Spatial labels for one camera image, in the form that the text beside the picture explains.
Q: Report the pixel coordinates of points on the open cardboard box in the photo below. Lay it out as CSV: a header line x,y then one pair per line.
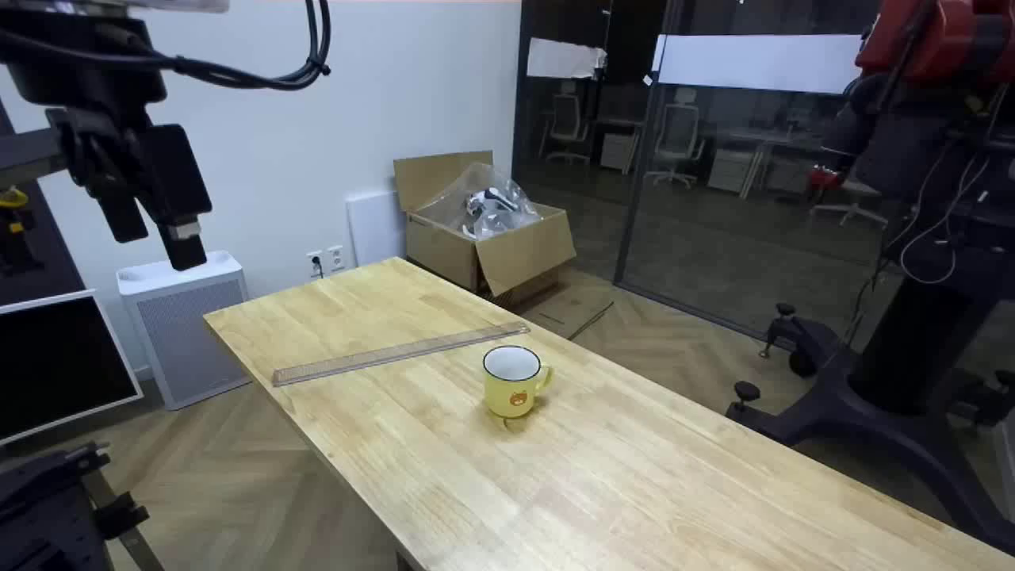
x,y
510,259

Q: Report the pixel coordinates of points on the black camera stand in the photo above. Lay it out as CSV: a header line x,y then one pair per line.
x,y
51,512

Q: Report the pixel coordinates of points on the white office cabinet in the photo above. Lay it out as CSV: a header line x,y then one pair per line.
x,y
735,168

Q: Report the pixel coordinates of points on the black robot stand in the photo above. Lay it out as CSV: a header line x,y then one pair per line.
x,y
941,114

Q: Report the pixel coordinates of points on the white floor cabinet box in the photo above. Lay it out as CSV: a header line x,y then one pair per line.
x,y
185,327

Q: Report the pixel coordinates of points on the grey office chair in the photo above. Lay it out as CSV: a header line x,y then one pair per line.
x,y
570,128

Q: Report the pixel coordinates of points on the white wall outlet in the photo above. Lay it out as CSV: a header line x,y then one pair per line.
x,y
323,259

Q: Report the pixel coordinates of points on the yellow enamel cup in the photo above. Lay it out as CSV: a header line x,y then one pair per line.
x,y
510,388

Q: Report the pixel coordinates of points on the black framed panel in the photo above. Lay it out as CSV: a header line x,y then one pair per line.
x,y
51,366

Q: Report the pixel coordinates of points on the clear plastic bag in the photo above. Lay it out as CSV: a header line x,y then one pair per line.
x,y
490,204

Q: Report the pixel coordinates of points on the yellow tool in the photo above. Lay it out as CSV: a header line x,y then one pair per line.
x,y
13,210

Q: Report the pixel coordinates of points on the flat cardboard sheet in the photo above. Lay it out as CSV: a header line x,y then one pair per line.
x,y
564,307

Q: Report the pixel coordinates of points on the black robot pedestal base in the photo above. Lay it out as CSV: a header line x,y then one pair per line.
x,y
898,414

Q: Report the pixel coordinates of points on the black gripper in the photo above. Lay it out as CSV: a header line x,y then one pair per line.
x,y
158,176

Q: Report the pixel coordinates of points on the red office object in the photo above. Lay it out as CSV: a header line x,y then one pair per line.
x,y
826,179

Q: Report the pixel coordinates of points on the white office chair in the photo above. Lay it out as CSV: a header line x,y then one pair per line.
x,y
677,144

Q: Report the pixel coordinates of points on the white wall panel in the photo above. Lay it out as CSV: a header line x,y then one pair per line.
x,y
372,227

